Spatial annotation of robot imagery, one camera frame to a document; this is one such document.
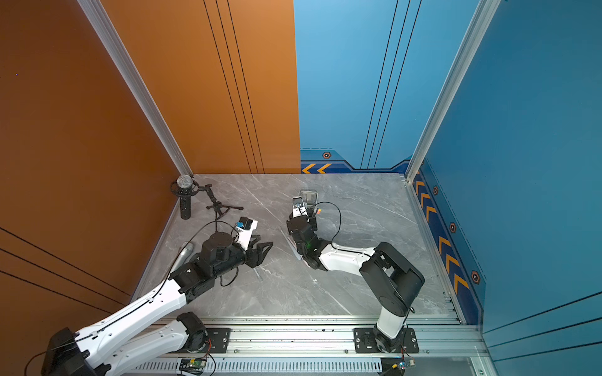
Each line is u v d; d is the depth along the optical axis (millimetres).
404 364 692
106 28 725
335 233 989
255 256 670
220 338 741
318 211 847
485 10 694
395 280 463
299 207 722
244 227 646
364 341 725
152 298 494
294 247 939
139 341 540
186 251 911
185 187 842
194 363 719
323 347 728
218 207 982
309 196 1027
